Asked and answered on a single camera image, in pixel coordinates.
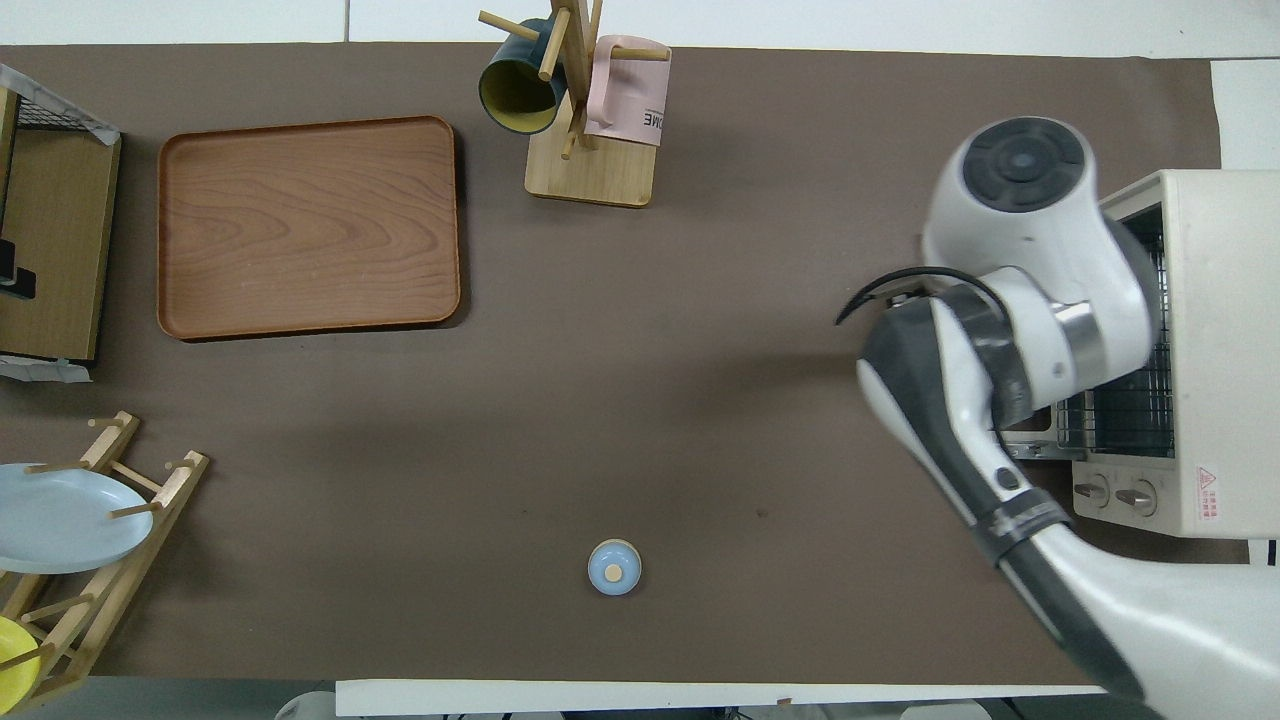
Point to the wooden plate rack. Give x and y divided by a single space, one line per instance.
95 600

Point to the white plastic wrap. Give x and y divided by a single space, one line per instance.
45 368
100 130

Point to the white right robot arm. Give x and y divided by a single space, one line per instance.
1040 230

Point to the blue mug yellow inside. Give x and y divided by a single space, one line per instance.
510 85

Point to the yellow plate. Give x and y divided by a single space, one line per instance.
10 640

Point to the white toaster oven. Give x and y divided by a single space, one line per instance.
1220 300

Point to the wooden mug tree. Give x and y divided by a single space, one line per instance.
590 180

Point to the pink mug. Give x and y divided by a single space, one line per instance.
630 100

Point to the small blue call bell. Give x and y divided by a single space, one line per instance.
614 568

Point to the brown wooden tray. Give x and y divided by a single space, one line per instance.
310 230

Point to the brown table mat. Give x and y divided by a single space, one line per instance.
700 400

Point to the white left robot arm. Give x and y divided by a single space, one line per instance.
305 706

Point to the light blue plate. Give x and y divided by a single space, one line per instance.
60 520

